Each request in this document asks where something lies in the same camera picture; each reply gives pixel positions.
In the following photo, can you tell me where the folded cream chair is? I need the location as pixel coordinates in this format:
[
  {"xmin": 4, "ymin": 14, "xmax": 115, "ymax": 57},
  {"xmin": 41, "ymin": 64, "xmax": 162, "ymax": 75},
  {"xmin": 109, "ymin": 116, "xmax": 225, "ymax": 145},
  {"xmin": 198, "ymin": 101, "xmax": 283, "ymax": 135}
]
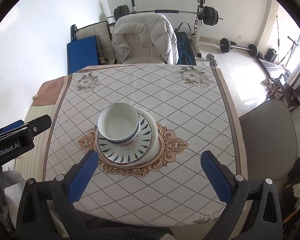
[{"xmin": 70, "ymin": 21, "xmax": 117, "ymax": 65}]

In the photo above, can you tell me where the blue folded mat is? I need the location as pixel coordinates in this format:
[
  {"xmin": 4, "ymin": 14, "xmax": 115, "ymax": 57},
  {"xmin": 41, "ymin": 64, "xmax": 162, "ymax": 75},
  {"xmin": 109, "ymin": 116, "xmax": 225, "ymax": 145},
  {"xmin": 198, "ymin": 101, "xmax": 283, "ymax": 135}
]
[{"xmin": 66, "ymin": 36, "xmax": 100, "ymax": 75}]

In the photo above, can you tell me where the white puffy jacket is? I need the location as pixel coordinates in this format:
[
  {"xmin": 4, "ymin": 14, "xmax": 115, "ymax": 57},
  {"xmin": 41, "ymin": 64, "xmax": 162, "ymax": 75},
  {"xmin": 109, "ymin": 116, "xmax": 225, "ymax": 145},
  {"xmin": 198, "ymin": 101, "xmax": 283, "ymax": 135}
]
[{"xmin": 110, "ymin": 13, "xmax": 179, "ymax": 66}]

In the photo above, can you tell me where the rack barbell with plates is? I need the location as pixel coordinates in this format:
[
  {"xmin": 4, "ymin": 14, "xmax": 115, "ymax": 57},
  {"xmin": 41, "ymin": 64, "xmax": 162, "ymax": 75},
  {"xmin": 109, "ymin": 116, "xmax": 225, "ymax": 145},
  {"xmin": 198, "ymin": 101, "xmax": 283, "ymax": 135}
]
[{"xmin": 108, "ymin": 5, "xmax": 224, "ymax": 26}]

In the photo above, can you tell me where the blue patterned bench pad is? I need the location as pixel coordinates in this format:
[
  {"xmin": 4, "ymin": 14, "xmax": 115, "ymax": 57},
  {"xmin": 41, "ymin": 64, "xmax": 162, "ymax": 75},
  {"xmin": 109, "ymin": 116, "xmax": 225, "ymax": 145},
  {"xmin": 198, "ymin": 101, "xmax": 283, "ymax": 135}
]
[{"xmin": 175, "ymin": 31, "xmax": 197, "ymax": 66}]

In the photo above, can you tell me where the cream padded chair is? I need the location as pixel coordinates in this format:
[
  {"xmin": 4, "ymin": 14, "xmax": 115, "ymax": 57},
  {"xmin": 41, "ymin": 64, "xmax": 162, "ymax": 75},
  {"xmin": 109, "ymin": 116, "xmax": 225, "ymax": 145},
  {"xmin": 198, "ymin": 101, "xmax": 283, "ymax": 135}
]
[{"xmin": 115, "ymin": 15, "xmax": 171, "ymax": 65}]

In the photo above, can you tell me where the blue leaf pattern plate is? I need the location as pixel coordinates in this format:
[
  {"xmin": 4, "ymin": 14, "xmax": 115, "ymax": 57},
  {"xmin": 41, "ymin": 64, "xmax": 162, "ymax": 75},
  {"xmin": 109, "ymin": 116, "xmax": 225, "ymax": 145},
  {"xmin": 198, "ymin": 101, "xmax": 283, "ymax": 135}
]
[{"xmin": 96, "ymin": 115, "xmax": 151, "ymax": 165}]

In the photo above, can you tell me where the white lower plate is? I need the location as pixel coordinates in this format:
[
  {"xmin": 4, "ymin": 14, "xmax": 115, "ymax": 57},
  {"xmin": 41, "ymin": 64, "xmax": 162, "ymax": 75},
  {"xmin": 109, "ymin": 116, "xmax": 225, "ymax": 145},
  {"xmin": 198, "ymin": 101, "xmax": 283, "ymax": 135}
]
[{"xmin": 123, "ymin": 108, "xmax": 159, "ymax": 168}]

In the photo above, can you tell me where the pink floral white plate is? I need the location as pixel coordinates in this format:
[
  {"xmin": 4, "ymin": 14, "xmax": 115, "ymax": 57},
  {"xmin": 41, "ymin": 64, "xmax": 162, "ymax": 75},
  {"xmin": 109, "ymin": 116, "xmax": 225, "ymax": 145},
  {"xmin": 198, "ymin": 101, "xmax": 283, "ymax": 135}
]
[{"xmin": 96, "ymin": 107, "xmax": 158, "ymax": 165}]

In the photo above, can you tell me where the polka dot white bowl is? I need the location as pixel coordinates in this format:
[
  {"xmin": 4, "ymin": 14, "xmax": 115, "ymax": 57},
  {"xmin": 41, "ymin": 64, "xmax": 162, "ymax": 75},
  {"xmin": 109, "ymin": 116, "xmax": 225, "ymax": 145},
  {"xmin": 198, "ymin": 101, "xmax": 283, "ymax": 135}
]
[{"xmin": 103, "ymin": 115, "xmax": 140, "ymax": 144}]

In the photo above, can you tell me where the black rimmed white bowl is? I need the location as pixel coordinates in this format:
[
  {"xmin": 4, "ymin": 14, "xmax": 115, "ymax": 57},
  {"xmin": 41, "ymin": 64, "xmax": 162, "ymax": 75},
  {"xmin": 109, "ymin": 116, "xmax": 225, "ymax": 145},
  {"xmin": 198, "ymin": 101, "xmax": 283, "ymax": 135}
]
[{"xmin": 97, "ymin": 102, "xmax": 139, "ymax": 144}]

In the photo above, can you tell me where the grey cushioned chair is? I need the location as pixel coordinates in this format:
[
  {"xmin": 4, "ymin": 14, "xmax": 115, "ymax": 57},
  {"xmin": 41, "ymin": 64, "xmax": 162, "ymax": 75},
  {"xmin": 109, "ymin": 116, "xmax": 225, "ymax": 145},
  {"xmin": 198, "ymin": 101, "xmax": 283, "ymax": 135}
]
[{"xmin": 239, "ymin": 100, "xmax": 298, "ymax": 181}]

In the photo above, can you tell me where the plain white small bowl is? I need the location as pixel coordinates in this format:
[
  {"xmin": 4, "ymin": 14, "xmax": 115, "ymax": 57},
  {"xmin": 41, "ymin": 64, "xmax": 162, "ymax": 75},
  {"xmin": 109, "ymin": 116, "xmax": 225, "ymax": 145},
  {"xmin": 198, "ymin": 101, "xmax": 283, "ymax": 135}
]
[{"xmin": 111, "ymin": 129, "xmax": 140, "ymax": 146}]

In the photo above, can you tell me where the black floor barbell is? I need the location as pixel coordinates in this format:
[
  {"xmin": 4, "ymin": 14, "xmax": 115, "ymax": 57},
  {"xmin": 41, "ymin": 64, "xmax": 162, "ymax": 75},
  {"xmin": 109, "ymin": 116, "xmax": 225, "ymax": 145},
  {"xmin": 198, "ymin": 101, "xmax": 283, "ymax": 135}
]
[{"xmin": 219, "ymin": 38, "xmax": 258, "ymax": 57}]

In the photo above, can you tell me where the chrome dumbbell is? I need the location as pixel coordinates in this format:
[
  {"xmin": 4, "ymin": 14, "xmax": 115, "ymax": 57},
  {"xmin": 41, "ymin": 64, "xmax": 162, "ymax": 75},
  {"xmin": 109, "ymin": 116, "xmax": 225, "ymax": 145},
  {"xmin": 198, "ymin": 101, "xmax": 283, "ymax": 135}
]
[{"xmin": 205, "ymin": 53, "xmax": 218, "ymax": 67}]

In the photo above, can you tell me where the weight bench rack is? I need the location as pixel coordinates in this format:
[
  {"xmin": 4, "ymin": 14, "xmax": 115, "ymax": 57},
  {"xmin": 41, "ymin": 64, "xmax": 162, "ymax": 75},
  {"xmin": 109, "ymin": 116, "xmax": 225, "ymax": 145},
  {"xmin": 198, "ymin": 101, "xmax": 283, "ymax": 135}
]
[{"xmin": 131, "ymin": 0, "xmax": 205, "ymax": 58}]

